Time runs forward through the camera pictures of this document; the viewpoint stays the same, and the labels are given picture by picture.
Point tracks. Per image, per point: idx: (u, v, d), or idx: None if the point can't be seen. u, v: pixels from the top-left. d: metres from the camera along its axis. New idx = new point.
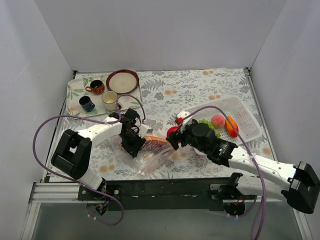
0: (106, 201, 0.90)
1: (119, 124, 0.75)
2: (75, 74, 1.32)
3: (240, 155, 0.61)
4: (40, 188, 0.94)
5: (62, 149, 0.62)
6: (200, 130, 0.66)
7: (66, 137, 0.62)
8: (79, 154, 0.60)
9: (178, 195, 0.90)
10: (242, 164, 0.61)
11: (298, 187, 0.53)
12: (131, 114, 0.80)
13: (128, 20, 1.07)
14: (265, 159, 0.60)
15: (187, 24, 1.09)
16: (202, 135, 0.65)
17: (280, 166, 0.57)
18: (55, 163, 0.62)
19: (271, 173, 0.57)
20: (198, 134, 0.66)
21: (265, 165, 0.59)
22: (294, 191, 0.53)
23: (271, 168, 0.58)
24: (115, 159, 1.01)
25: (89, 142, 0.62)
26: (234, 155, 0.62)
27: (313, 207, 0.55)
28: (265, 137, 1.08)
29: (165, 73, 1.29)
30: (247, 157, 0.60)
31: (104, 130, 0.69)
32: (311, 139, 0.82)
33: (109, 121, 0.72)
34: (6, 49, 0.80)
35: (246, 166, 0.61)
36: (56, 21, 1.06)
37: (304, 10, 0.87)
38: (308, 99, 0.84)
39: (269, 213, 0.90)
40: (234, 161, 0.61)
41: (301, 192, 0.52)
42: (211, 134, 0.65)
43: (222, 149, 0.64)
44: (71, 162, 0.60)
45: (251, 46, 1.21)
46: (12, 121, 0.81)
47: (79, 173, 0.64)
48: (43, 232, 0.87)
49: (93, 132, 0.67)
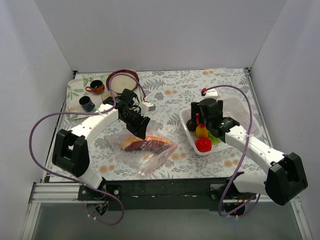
0: (106, 201, 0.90)
1: (114, 110, 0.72)
2: (75, 74, 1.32)
3: (237, 132, 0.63)
4: (40, 188, 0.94)
5: (60, 150, 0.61)
6: (205, 101, 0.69)
7: (60, 138, 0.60)
8: (76, 154, 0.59)
9: (178, 195, 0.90)
10: (235, 141, 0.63)
11: (277, 169, 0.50)
12: (127, 95, 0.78)
13: (128, 20, 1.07)
14: (259, 141, 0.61)
15: (187, 24, 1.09)
16: (206, 105, 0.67)
17: (269, 150, 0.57)
18: (57, 164, 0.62)
19: (259, 154, 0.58)
20: (203, 103, 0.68)
21: (257, 146, 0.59)
22: (272, 173, 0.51)
23: (260, 149, 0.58)
24: (115, 159, 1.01)
25: (84, 141, 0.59)
26: (231, 131, 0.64)
27: (288, 199, 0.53)
28: (265, 137, 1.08)
29: (165, 73, 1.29)
30: (243, 136, 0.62)
31: (98, 123, 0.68)
32: (312, 139, 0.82)
33: (103, 111, 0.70)
34: (7, 49, 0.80)
35: (239, 144, 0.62)
36: (56, 21, 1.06)
37: (304, 10, 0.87)
38: (308, 99, 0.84)
39: (269, 213, 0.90)
40: (230, 136, 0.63)
41: (279, 174, 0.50)
42: (214, 105, 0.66)
43: (223, 123, 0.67)
44: (70, 162, 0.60)
45: (251, 47, 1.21)
46: (12, 121, 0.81)
47: (82, 170, 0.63)
48: (43, 232, 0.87)
49: (87, 127, 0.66)
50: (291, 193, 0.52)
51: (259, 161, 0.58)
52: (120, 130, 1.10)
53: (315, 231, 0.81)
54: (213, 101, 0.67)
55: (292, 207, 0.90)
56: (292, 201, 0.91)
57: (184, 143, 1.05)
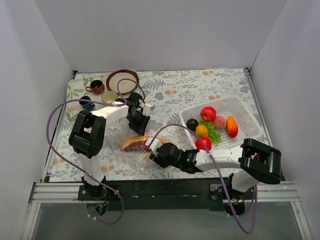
0: (106, 201, 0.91)
1: (126, 106, 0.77)
2: (75, 74, 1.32)
3: (202, 157, 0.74)
4: (40, 188, 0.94)
5: (79, 128, 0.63)
6: (163, 151, 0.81)
7: (81, 117, 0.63)
8: (95, 131, 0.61)
9: (178, 196, 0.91)
10: (206, 164, 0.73)
11: (249, 163, 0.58)
12: (135, 96, 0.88)
13: (128, 21, 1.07)
14: (219, 151, 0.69)
15: (187, 24, 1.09)
16: (167, 154, 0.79)
17: (231, 151, 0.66)
18: (73, 143, 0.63)
19: (226, 160, 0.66)
20: (163, 154, 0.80)
21: (221, 155, 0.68)
22: (250, 169, 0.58)
23: (225, 155, 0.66)
24: (115, 158, 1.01)
25: (103, 121, 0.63)
26: (198, 160, 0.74)
27: (279, 175, 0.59)
28: (265, 137, 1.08)
29: (165, 73, 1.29)
30: (207, 157, 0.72)
31: (114, 111, 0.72)
32: (312, 139, 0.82)
33: (117, 104, 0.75)
34: (6, 49, 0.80)
35: (210, 164, 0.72)
36: (56, 21, 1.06)
37: (304, 10, 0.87)
38: (308, 98, 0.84)
39: (268, 214, 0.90)
40: (199, 164, 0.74)
41: (253, 166, 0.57)
42: (174, 149, 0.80)
43: (189, 159, 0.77)
44: (88, 139, 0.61)
45: (251, 47, 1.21)
46: (11, 121, 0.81)
47: (96, 151, 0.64)
48: (43, 232, 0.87)
49: (104, 113, 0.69)
50: (276, 167, 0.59)
51: (231, 164, 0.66)
52: (120, 130, 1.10)
53: (315, 231, 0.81)
54: (169, 147, 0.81)
55: (291, 207, 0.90)
56: (292, 201, 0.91)
57: (184, 143, 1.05)
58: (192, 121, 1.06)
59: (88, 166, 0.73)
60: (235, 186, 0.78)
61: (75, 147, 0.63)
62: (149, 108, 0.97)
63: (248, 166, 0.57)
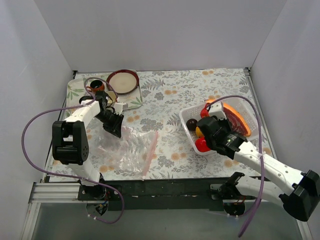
0: (106, 201, 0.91)
1: (96, 102, 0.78)
2: (75, 74, 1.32)
3: (248, 150, 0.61)
4: (40, 188, 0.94)
5: (59, 140, 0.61)
6: (201, 120, 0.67)
7: (57, 128, 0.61)
8: (78, 136, 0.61)
9: (178, 195, 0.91)
10: (248, 160, 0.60)
11: (301, 193, 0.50)
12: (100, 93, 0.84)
13: (128, 20, 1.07)
14: (272, 160, 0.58)
15: (187, 24, 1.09)
16: (204, 125, 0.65)
17: (287, 170, 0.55)
18: (59, 156, 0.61)
19: (277, 175, 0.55)
20: (200, 124, 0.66)
21: (272, 165, 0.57)
22: (295, 197, 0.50)
23: (278, 170, 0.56)
24: (115, 159, 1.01)
25: (81, 124, 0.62)
26: (242, 148, 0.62)
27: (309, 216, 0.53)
28: (265, 137, 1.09)
29: (165, 73, 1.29)
30: (255, 155, 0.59)
31: (86, 111, 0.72)
32: (311, 139, 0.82)
33: (87, 103, 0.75)
34: (7, 49, 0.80)
35: (252, 163, 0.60)
36: (56, 20, 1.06)
37: (304, 10, 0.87)
38: (308, 99, 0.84)
39: (269, 215, 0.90)
40: (241, 154, 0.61)
41: (303, 199, 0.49)
42: (214, 123, 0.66)
43: (230, 140, 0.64)
44: (74, 146, 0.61)
45: (251, 46, 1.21)
46: (11, 121, 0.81)
47: (85, 156, 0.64)
48: (42, 231, 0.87)
49: (78, 116, 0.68)
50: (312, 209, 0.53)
51: (277, 181, 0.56)
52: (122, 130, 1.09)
53: (315, 232, 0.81)
54: (209, 119, 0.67)
55: None
56: None
57: (184, 143, 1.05)
58: (192, 121, 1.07)
59: (82, 171, 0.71)
60: (242, 190, 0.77)
61: (63, 159, 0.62)
62: (121, 107, 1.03)
63: (298, 196, 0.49)
